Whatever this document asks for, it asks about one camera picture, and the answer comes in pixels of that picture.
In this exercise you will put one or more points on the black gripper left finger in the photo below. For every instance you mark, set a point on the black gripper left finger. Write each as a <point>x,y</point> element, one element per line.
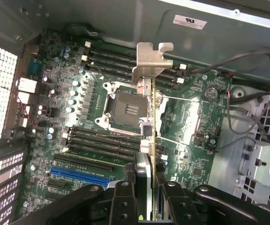
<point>124,206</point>

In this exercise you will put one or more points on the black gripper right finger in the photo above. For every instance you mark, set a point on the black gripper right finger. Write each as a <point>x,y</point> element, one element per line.
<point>179,206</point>

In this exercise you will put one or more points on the blue expansion slot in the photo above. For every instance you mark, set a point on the blue expansion slot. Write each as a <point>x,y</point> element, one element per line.
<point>78,175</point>

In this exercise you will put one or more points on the green motherboard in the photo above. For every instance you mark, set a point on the green motherboard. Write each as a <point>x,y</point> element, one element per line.
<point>191,150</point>

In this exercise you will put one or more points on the short black expansion slot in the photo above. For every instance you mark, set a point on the short black expansion slot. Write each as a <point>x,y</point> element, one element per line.
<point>56,184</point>

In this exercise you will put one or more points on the CPU socket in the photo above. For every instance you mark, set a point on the CPU socket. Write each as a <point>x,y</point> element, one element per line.
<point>125,110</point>

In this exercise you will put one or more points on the silver metal drive cage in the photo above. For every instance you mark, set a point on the silver metal drive cage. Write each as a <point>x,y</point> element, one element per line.
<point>265,164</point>

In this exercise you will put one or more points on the silver coin battery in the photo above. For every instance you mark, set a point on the silver coin battery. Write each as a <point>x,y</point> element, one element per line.
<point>210,93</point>

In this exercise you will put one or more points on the blue serial port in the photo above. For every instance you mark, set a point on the blue serial port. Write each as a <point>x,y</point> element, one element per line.
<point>35,68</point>

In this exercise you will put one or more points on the white case label sticker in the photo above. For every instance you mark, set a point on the white case label sticker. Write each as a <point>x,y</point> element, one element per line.
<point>189,21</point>

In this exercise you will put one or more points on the black and silver PC case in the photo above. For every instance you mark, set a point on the black and silver PC case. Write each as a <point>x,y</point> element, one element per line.
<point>116,18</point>

